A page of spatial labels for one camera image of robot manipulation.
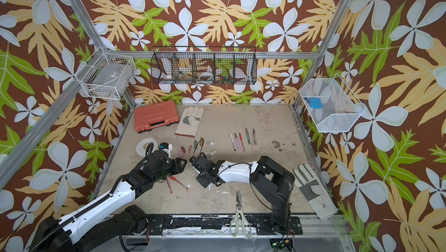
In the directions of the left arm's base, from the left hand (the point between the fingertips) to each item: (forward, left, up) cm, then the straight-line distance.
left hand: (184, 160), depth 82 cm
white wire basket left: (+35, +40, +23) cm, 58 cm away
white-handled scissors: (-27, -24, -12) cm, 37 cm away
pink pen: (+17, -27, -11) cm, 34 cm away
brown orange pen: (+21, -38, -11) cm, 45 cm away
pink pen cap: (+9, +5, -10) cm, 15 cm away
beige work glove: (+32, +3, -11) cm, 34 cm away
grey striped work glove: (-11, -63, -10) cm, 65 cm away
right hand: (-4, -7, -11) cm, 14 cm away
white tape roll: (+15, +29, -11) cm, 34 cm away
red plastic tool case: (+34, +25, -8) cm, 43 cm away
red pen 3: (+21, -29, -11) cm, 38 cm away
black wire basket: (+49, -7, +20) cm, 54 cm away
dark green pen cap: (+16, -2, -12) cm, 20 cm away
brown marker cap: (+12, +5, -11) cm, 17 cm away
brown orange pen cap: (+18, -6, -12) cm, 23 cm away
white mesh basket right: (+17, -72, +19) cm, 77 cm away
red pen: (-12, +7, -11) cm, 18 cm away
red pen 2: (-6, +6, -10) cm, 13 cm away
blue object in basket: (+24, -65, +15) cm, 71 cm away
